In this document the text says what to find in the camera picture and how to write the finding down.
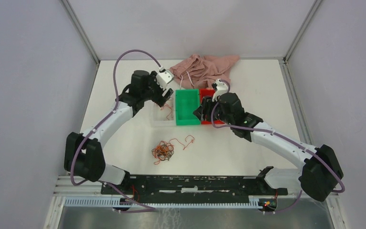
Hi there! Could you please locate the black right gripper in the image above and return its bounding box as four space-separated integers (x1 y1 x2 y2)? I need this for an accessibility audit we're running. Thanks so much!
193 96 234 125

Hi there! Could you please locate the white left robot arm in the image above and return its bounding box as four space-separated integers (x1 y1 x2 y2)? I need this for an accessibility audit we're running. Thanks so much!
64 70 174 194

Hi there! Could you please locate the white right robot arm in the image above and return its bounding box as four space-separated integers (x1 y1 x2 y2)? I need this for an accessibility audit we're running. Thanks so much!
193 93 346 202

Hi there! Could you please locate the clear plastic bin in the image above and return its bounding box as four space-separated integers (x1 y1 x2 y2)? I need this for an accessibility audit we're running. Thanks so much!
151 95 176 127

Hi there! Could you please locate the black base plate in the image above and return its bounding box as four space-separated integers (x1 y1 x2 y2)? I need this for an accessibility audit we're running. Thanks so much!
117 175 288 204

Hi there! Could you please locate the orange cable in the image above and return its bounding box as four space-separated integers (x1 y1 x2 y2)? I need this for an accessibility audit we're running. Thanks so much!
159 96 174 121
152 135 195 165

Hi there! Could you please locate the black cable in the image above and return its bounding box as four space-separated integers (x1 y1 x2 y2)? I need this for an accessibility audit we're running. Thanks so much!
151 142 175 160

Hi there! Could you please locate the red plastic bin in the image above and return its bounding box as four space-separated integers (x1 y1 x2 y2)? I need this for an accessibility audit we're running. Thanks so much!
199 89 214 125

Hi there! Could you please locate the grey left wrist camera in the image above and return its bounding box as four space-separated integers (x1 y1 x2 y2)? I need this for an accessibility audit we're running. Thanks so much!
155 67 174 90

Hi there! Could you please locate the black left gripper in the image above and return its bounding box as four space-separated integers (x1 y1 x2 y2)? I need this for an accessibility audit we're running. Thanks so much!
142 71 173 107

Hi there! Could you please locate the green plastic bin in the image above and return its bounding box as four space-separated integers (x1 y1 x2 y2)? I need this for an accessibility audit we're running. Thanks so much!
174 89 200 126

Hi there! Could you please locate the pink cloth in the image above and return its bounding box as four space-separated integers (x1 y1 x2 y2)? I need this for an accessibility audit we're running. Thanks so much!
169 54 240 89

